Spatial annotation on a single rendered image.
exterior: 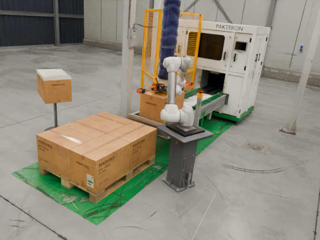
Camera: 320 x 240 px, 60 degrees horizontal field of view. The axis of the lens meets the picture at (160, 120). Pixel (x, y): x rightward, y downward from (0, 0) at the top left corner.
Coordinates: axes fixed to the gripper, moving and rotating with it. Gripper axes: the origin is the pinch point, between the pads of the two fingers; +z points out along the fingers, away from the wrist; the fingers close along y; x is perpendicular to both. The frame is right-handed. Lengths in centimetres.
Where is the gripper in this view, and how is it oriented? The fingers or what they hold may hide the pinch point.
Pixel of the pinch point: (155, 86)
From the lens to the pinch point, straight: 388.7
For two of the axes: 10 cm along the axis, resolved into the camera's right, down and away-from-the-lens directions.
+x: 5.3, -2.6, 8.0
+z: -8.4, -2.5, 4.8
